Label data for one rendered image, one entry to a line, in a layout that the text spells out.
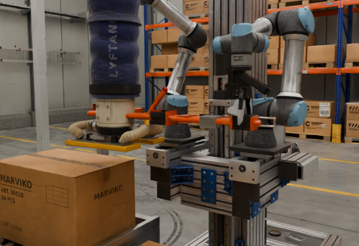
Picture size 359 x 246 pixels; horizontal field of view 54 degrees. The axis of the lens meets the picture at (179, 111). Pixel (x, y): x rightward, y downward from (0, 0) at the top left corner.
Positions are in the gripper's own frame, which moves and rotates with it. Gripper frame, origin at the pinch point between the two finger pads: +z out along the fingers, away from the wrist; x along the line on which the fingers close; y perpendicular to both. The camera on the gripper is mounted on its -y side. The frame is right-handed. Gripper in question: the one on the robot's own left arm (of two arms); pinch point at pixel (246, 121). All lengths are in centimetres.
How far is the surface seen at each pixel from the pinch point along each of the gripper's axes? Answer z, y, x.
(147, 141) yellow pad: 11.7, 46.4, -3.7
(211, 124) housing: 1.4, 12.1, 3.8
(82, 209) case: 41, 69, 14
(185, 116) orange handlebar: -1.1, 23.0, 3.9
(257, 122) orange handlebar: -0.3, -5.0, 2.6
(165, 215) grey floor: 120, 139, -170
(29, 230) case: 57, 102, 16
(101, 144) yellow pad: 11, 56, 15
